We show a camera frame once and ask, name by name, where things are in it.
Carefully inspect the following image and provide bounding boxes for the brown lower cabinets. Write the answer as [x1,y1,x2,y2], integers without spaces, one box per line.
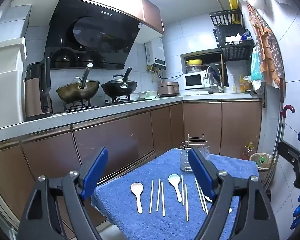
[0,99,263,233]

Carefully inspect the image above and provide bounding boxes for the metal wire utensil holder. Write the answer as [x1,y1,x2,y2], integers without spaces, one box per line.
[179,134,211,174]

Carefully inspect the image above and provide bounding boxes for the yellow bowl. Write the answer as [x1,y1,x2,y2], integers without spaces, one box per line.
[185,59,203,67]

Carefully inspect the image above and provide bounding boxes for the white storage box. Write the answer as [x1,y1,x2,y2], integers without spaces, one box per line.
[0,0,32,40]
[0,69,26,131]
[0,37,27,77]

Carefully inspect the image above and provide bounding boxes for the yellow oil bottle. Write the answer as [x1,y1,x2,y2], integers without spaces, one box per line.
[238,74,251,93]

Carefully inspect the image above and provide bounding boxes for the metal faucet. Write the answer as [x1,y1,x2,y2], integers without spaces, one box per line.
[206,64,225,93]

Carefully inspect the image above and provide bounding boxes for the black range hood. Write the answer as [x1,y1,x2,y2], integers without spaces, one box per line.
[44,0,143,70]

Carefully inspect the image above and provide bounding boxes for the brown rice cooker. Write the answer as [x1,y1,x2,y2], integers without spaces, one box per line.
[158,81,179,98]

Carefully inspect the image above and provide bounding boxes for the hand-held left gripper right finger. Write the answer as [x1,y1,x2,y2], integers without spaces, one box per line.
[189,147,279,240]

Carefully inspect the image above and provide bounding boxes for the waste bin with bottles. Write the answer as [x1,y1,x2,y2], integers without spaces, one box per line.
[249,152,276,172]

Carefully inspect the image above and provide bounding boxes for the black wok with lid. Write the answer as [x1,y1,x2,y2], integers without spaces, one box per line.
[101,67,138,97]

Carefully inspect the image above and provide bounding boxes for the glass bowl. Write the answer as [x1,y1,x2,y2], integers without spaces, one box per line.
[185,65,203,74]

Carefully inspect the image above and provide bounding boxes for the white microwave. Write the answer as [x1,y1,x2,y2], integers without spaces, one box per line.
[182,71,211,91]

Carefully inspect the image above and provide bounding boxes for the teal cloth bag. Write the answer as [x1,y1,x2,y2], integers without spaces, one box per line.
[251,48,263,81]

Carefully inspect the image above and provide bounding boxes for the black wall rack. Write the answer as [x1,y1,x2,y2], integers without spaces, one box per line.
[209,8,256,62]

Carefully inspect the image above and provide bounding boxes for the umbrella with maroon handle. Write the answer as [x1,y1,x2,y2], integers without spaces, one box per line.
[265,104,296,188]

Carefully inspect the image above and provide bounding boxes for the gas stove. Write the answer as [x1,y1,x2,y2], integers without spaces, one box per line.
[63,94,142,113]

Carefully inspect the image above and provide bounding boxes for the white water heater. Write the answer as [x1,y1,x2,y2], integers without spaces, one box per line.
[145,37,167,71]

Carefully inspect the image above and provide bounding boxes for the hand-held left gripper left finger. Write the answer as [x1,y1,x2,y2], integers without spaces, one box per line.
[16,147,108,240]

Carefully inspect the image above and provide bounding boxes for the large oil bottle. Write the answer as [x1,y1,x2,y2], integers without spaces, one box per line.
[241,142,256,161]

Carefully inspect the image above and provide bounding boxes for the blue towel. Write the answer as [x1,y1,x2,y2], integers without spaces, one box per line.
[91,148,259,240]

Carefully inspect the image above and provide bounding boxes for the brass wok with lid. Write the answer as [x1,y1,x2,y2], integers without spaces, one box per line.
[56,63,101,103]

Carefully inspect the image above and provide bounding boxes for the white ceramic spoon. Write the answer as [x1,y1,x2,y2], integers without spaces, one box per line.
[130,183,144,214]
[168,174,183,202]
[204,195,233,213]

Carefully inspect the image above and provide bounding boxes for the metal dish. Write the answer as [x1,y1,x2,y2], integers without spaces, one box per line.
[137,90,158,99]

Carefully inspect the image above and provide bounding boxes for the brown electric kettle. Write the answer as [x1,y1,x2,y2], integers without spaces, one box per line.
[24,57,53,121]

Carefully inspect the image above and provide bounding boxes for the yellow roll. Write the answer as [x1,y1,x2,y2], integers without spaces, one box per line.
[228,0,238,23]

